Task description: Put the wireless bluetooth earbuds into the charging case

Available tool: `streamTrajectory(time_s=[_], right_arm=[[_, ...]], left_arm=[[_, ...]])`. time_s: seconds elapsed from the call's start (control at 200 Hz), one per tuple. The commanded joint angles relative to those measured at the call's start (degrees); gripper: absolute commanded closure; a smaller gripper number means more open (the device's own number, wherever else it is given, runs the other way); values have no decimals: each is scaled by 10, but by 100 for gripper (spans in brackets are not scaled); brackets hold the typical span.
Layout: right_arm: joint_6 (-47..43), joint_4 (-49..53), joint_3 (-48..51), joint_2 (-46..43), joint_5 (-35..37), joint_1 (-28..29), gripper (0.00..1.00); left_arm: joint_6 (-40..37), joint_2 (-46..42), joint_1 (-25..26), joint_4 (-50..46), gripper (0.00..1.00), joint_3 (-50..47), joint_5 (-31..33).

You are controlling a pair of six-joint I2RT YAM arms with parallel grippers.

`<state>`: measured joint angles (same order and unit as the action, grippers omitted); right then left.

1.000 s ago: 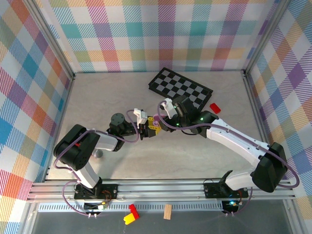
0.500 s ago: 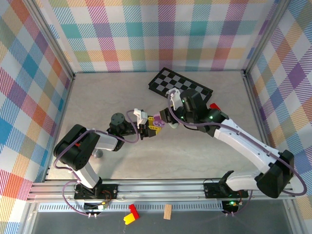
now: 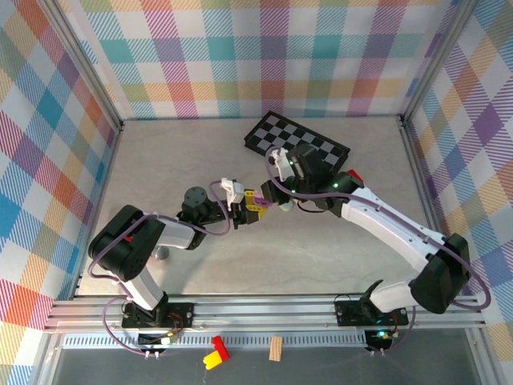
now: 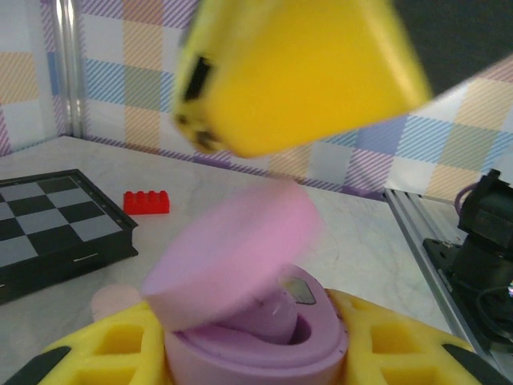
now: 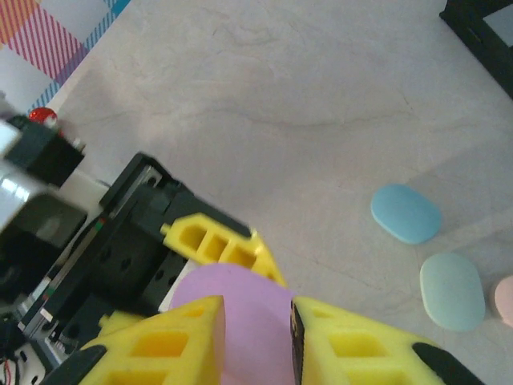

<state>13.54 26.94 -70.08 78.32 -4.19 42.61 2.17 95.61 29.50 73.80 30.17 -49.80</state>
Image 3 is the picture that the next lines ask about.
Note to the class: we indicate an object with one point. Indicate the purple earbud charging case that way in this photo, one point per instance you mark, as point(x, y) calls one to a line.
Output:
point(262, 199)

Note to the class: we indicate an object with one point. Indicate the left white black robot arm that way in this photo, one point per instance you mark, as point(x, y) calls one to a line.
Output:
point(128, 248)

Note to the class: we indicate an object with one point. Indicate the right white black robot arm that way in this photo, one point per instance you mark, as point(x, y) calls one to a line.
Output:
point(384, 224)

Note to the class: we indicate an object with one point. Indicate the red rectangular block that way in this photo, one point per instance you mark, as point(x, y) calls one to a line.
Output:
point(354, 173)

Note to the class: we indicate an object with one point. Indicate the black grey chessboard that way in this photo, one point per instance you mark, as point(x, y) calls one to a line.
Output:
point(272, 132)

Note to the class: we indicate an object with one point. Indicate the small wooden block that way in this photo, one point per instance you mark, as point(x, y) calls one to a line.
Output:
point(275, 348)

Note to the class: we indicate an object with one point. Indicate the red toy brick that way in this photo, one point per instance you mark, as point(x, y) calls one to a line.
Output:
point(220, 345)

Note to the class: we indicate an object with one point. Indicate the yellow toy brick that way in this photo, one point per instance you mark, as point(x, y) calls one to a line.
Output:
point(211, 359)

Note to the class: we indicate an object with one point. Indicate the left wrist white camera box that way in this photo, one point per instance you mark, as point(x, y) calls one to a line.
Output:
point(232, 186)

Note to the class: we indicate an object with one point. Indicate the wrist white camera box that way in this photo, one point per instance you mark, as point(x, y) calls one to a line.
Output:
point(232, 186)
point(280, 162)

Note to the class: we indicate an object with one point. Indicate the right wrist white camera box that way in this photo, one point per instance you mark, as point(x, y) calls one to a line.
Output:
point(280, 162)

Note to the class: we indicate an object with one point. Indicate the aluminium side rail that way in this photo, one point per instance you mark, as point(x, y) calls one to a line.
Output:
point(106, 180)
point(421, 180)

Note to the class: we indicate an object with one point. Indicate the long aluminium base rail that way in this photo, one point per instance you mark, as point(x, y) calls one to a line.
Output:
point(260, 313)

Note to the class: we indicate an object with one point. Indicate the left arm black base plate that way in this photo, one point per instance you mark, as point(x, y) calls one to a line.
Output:
point(180, 317)

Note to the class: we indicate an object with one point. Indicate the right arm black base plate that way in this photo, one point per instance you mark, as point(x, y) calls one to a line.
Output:
point(348, 314)

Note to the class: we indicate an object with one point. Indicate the aluminium frame post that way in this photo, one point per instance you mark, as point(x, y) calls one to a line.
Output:
point(441, 60)
point(80, 64)

